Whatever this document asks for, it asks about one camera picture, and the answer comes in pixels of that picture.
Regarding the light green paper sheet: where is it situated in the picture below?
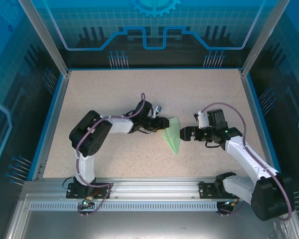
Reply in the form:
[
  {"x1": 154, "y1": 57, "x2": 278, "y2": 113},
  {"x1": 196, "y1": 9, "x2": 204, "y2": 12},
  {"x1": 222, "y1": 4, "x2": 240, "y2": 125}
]
[{"x1": 161, "y1": 116, "x2": 181, "y2": 155}]

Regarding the slotted grey cable duct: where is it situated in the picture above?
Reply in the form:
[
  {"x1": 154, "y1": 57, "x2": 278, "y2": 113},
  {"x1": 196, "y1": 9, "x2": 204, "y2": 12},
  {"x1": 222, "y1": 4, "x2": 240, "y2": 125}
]
[{"x1": 29, "y1": 202, "x2": 220, "y2": 211}]

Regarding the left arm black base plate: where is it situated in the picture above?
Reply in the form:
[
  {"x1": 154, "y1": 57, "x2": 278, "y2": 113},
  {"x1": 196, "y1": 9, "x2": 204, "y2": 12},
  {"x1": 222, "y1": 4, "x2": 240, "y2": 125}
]
[{"x1": 66, "y1": 182, "x2": 112, "y2": 199}]

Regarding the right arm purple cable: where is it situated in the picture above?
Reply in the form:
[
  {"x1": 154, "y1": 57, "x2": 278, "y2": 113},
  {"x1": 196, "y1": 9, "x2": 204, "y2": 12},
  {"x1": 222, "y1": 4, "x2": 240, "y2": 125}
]
[{"x1": 200, "y1": 102, "x2": 296, "y2": 222}]

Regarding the aluminium mounting beam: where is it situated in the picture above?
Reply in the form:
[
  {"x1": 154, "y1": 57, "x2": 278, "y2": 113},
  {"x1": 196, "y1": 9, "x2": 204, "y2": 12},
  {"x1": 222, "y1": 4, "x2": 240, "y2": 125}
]
[{"x1": 22, "y1": 177, "x2": 290, "y2": 200}]

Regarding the blue edge trim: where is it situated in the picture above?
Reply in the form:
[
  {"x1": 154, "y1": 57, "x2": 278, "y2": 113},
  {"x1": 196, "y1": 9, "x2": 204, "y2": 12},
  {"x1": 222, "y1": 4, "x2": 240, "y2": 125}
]
[
  {"x1": 26, "y1": 74, "x2": 65, "y2": 181},
  {"x1": 246, "y1": 74, "x2": 285, "y2": 181}
]

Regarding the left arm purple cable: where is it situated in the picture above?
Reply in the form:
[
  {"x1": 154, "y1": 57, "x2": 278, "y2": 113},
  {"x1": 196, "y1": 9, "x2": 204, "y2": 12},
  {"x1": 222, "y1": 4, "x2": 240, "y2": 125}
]
[{"x1": 75, "y1": 93, "x2": 147, "y2": 217}]

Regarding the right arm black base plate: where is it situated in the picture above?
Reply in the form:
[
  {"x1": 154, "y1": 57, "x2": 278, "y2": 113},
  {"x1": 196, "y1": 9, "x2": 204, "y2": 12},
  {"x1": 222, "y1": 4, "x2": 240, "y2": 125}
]
[{"x1": 198, "y1": 181, "x2": 240, "y2": 199}]

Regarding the aluminium frame post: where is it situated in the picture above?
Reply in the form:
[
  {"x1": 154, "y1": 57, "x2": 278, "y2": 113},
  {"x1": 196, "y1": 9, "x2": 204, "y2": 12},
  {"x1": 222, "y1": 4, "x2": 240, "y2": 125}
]
[
  {"x1": 17, "y1": 0, "x2": 72, "y2": 77},
  {"x1": 240, "y1": 0, "x2": 291, "y2": 77}
]

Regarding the grey metal panel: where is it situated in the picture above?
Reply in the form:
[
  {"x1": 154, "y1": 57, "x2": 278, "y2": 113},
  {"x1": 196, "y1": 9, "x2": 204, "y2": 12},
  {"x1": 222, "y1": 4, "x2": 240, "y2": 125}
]
[{"x1": 4, "y1": 194, "x2": 299, "y2": 239}]

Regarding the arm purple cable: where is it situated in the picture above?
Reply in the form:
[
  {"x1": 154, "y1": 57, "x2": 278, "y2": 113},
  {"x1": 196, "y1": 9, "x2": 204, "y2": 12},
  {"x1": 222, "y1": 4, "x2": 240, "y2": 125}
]
[
  {"x1": 75, "y1": 93, "x2": 147, "y2": 217},
  {"x1": 200, "y1": 102, "x2": 296, "y2": 222}
]

